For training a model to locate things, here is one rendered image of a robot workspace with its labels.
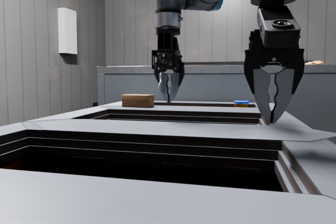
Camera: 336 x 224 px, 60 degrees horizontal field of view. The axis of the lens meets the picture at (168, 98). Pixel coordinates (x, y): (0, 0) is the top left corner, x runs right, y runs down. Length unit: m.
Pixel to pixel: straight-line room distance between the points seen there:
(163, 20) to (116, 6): 4.04
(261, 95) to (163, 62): 0.40
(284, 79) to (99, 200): 0.33
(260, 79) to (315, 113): 1.06
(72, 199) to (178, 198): 0.10
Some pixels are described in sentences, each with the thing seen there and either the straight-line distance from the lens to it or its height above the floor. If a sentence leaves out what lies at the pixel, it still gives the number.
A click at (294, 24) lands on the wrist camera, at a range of 0.43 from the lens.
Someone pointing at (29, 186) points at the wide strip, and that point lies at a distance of 0.37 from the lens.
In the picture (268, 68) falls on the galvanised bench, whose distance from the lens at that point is 1.49.
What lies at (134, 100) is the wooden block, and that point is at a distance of 1.18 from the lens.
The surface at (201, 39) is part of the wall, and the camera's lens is 4.22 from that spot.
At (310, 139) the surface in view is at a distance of 0.63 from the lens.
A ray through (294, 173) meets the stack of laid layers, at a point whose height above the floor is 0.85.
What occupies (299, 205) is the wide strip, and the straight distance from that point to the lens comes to 0.32.
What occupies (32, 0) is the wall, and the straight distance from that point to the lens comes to 3.81.
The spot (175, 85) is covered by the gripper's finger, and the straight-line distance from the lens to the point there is 0.86.
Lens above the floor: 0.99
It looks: 4 degrees down
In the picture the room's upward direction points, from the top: straight up
